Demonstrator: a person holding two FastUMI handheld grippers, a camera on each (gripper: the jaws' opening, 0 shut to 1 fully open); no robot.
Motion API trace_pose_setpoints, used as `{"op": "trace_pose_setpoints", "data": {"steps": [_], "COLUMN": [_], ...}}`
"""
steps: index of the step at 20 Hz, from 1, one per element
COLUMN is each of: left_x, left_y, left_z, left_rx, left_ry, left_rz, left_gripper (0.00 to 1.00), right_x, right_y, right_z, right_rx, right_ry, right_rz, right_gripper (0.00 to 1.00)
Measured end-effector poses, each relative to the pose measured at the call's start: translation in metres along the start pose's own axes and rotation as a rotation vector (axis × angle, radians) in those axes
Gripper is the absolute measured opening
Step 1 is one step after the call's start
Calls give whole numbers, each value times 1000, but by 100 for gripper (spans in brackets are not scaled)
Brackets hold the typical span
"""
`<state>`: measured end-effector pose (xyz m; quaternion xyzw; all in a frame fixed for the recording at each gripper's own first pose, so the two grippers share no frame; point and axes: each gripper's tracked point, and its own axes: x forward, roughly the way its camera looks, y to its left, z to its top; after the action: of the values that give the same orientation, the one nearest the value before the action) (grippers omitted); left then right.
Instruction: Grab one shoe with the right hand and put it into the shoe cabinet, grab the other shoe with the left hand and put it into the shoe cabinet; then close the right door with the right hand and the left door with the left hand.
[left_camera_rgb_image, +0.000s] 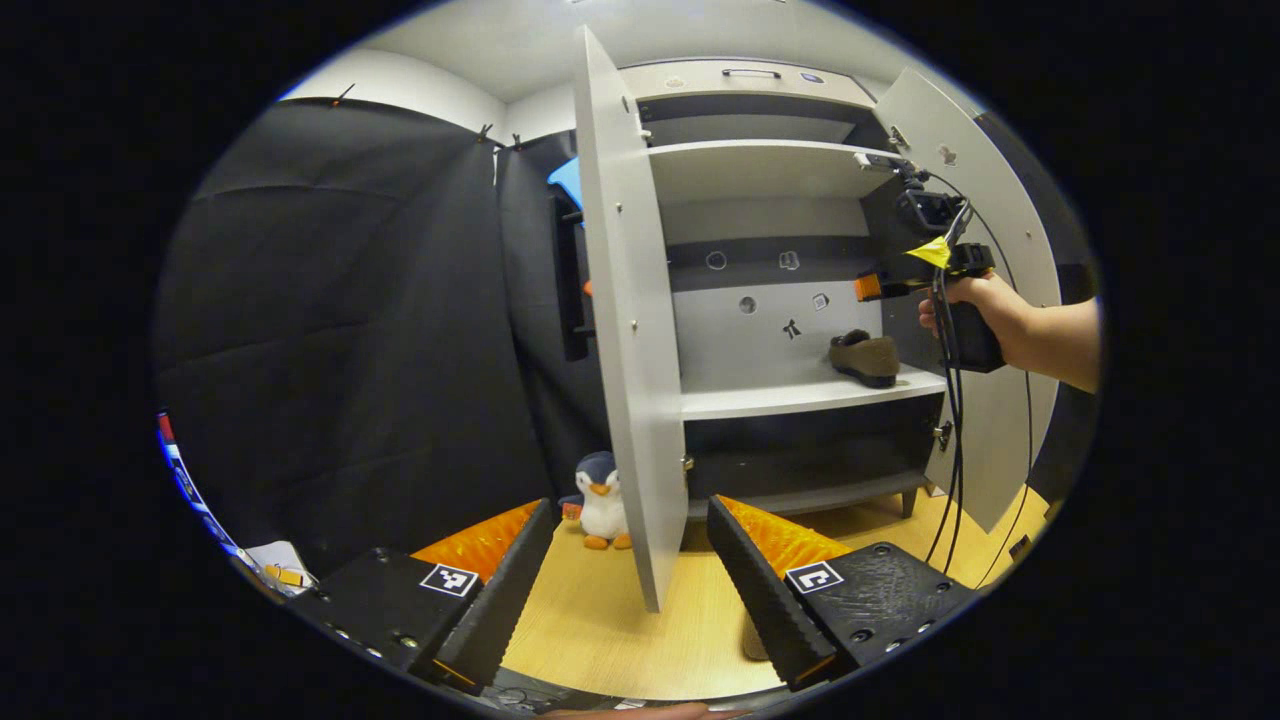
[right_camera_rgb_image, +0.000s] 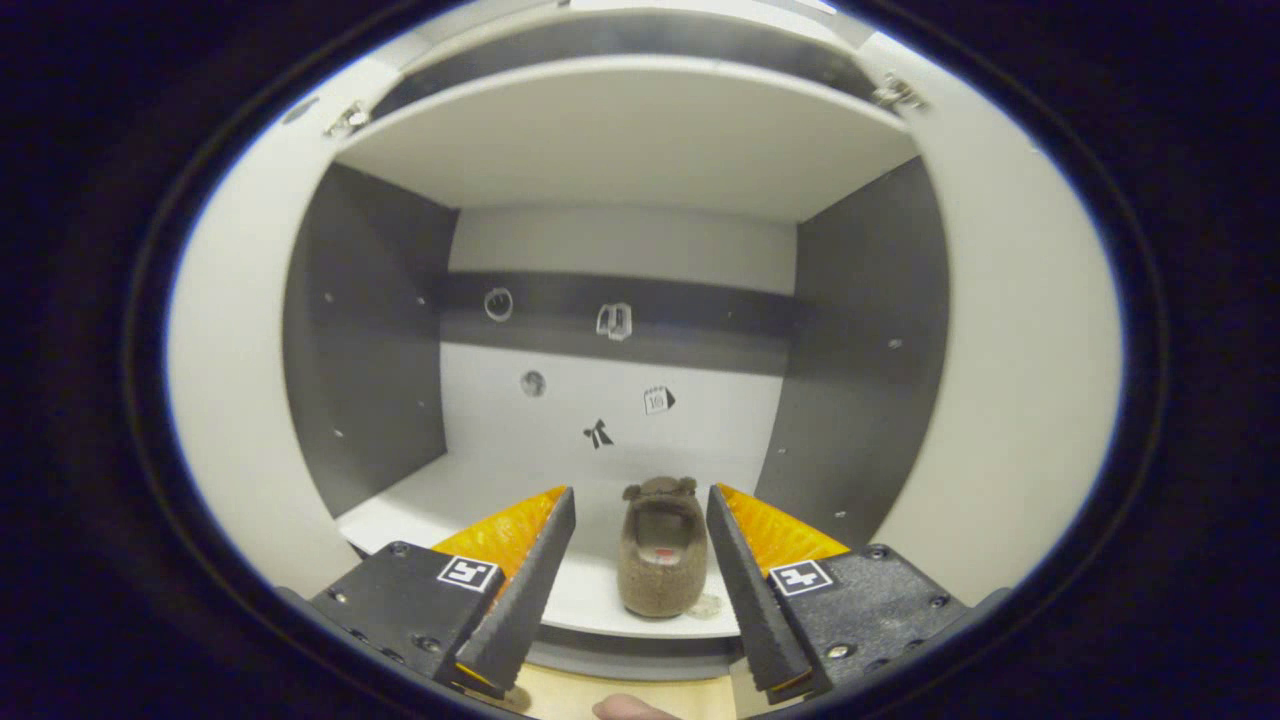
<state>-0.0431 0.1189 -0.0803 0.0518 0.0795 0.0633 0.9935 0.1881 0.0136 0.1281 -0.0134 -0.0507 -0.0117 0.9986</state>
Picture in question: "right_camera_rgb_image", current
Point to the brown fuzzy slipper shoe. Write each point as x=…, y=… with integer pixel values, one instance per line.
x=660, y=585

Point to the white shoe cabinet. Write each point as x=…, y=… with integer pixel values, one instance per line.
x=700, y=420

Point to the white cabinet shelf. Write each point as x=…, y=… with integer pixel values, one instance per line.
x=480, y=510
x=630, y=150

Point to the metal door hinge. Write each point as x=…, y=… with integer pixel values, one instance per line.
x=898, y=93
x=347, y=120

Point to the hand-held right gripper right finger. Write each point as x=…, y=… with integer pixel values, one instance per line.
x=755, y=600

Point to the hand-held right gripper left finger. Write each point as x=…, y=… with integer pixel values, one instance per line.
x=525, y=600

